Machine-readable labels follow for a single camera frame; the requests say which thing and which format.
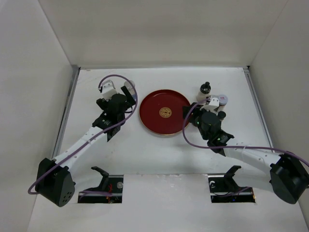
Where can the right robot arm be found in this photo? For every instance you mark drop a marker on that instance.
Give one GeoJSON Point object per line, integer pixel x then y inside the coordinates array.
{"type": "Point", "coordinates": [285, 172]}

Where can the black lid pepper shaker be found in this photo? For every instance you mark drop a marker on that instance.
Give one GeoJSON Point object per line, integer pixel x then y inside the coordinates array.
{"type": "Point", "coordinates": [221, 115]}

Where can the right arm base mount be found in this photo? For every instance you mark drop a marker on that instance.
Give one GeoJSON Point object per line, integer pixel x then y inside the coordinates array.
{"type": "Point", "coordinates": [223, 188]}

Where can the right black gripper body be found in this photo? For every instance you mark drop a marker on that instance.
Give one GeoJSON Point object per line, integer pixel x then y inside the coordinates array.
{"type": "Point", "coordinates": [198, 120]}

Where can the black knob white grinder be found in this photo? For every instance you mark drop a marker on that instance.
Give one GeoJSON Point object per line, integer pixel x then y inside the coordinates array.
{"type": "Point", "coordinates": [204, 91]}

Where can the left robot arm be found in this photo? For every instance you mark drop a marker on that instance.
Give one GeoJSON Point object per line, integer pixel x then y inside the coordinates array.
{"type": "Point", "coordinates": [55, 176]}

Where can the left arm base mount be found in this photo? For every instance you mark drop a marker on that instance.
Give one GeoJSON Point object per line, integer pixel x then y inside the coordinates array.
{"type": "Point", "coordinates": [108, 191]}

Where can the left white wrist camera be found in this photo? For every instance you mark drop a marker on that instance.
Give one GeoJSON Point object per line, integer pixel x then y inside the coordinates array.
{"type": "Point", "coordinates": [107, 90]}

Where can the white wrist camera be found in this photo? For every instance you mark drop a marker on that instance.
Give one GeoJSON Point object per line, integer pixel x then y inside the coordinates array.
{"type": "Point", "coordinates": [107, 90]}
{"type": "Point", "coordinates": [213, 104]}

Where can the metal frame rail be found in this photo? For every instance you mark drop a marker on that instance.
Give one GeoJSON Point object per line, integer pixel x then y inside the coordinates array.
{"type": "Point", "coordinates": [71, 91]}
{"type": "Point", "coordinates": [257, 104]}

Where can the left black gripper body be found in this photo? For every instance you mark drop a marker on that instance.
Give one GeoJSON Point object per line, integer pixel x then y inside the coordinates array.
{"type": "Point", "coordinates": [103, 104]}

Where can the right metal frame rail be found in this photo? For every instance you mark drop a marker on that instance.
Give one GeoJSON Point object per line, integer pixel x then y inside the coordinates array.
{"type": "Point", "coordinates": [257, 104]}

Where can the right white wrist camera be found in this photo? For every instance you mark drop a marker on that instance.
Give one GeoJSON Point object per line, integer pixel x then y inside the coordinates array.
{"type": "Point", "coordinates": [213, 104]}

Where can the white lid spice jar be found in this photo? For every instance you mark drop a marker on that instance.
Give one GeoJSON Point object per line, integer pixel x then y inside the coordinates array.
{"type": "Point", "coordinates": [223, 99]}

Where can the left metal frame rail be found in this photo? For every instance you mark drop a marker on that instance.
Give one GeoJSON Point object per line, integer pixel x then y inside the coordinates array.
{"type": "Point", "coordinates": [71, 91]}

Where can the red round tray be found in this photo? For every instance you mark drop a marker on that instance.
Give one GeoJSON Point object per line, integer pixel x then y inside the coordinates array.
{"type": "Point", "coordinates": [161, 111]}

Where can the silver lid blue label bottle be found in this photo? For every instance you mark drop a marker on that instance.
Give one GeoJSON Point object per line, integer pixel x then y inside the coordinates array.
{"type": "Point", "coordinates": [130, 88]}

